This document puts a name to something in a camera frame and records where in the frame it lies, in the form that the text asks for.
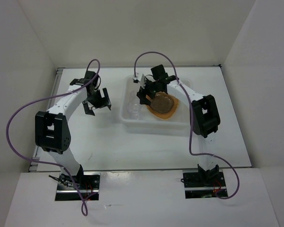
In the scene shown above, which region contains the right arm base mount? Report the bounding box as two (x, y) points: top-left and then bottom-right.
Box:
(180, 170), (228, 199)

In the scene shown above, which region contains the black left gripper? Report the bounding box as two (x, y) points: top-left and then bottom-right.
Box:
(82, 87), (111, 116)

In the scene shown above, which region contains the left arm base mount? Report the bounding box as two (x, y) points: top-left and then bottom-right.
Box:
(48, 173), (100, 201)

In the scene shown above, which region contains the translucent white plastic bin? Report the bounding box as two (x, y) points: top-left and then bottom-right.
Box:
(119, 76), (189, 130)

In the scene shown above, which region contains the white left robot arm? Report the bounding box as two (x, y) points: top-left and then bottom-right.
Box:
(35, 71), (111, 189)

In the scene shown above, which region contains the orange woven triangular plate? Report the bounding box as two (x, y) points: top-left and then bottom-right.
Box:
(146, 92), (179, 121)

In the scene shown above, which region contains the clear glass dish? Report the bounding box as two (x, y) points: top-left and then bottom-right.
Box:
(150, 94), (175, 114)

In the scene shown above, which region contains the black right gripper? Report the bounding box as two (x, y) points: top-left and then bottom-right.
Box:
(136, 77), (159, 105)

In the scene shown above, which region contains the clear plastic cup front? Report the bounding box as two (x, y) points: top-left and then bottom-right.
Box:
(126, 99), (142, 120)

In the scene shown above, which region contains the clear plastic cup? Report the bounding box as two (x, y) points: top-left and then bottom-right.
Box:
(129, 90), (139, 102)
(126, 99), (142, 120)

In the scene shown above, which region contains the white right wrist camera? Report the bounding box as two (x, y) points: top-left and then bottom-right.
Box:
(133, 72), (146, 88)

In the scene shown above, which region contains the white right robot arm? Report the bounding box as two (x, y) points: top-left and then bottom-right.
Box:
(133, 65), (221, 186)

